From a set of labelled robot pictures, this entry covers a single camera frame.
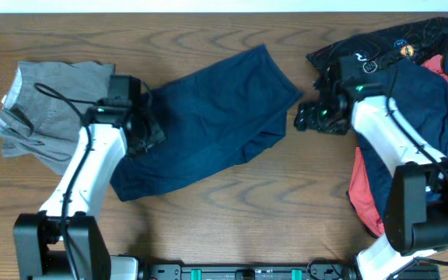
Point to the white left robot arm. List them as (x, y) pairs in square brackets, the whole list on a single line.
[(63, 240)]

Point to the folded grey shorts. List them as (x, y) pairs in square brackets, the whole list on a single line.
[(32, 123)]

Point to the red garment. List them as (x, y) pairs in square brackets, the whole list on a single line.
[(359, 192)]

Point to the black patterned shorts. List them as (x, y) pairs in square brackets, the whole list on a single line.
[(417, 41)]

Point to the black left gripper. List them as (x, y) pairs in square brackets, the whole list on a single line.
[(148, 134)]

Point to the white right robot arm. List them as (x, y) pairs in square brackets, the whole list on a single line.
[(416, 215)]

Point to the navy blue shorts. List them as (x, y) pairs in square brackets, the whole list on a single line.
[(221, 116)]

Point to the dark blue garment in pile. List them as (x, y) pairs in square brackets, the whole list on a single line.
[(422, 98)]

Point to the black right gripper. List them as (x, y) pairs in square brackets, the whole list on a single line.
[(307, 117)]

